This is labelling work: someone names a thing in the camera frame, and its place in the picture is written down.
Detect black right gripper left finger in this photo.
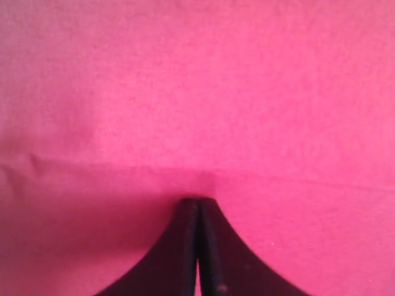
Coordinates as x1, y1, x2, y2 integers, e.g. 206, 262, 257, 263
98, 198, 198, 296

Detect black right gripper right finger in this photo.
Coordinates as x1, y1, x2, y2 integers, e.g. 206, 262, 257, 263
197, 198, 307, 296

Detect red table cloth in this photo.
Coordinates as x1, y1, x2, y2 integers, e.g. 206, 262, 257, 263
1, 1, 394, 295

